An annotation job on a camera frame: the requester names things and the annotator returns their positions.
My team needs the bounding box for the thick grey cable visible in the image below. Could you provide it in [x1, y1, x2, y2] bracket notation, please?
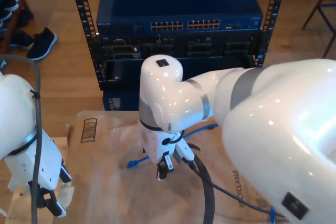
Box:
[0, 54, 43, 224]

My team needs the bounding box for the blue network cable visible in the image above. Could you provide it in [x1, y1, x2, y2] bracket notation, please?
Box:
[126, 123, 278, 224]

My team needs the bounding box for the dark shoe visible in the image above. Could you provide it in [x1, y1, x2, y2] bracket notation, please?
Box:
[16, 8, 34, 28]

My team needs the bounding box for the black rack server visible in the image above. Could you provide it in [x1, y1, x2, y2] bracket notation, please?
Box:
[98, 34, 263, 59]

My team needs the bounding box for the blue network switch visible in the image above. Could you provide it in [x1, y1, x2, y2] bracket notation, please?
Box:
[96, 0, 264, 35]

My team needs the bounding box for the dark metal chair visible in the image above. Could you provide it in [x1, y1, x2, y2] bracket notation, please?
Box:
[301, 0, 336, 61]

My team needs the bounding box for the brown paper packing bag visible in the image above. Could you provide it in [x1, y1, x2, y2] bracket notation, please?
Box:
[52, 110, 289, 224]

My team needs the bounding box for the dark blue device under rack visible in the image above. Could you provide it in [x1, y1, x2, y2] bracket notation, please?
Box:
[101, 89, 142, 111]

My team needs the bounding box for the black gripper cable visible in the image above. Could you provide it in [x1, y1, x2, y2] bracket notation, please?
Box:
[161, 129, 186, 147]

